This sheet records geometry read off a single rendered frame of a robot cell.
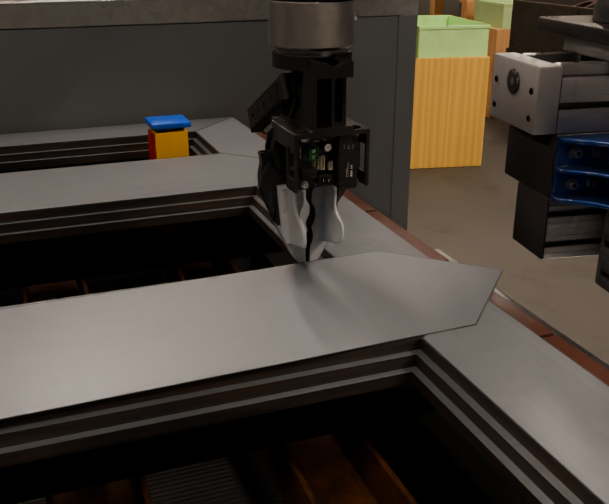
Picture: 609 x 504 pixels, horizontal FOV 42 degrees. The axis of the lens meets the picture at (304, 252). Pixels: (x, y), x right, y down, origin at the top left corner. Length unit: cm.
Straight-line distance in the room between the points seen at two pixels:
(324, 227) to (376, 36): 84
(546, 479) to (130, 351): 32
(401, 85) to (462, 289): 91
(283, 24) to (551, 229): 59
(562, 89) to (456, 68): 316
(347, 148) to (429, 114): 356
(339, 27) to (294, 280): 23
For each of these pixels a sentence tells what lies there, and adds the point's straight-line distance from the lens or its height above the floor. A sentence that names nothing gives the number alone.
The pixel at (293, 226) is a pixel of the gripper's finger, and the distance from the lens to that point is 75.
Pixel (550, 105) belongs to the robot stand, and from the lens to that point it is 110.
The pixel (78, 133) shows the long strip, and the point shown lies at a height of 85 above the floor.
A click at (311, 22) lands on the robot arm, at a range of 68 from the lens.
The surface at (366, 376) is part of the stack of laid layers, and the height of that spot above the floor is 83.
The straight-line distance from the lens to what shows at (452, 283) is 75.
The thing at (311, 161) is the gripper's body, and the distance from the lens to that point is 71.
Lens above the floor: 115
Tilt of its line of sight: 22 degrees down
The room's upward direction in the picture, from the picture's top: straight up
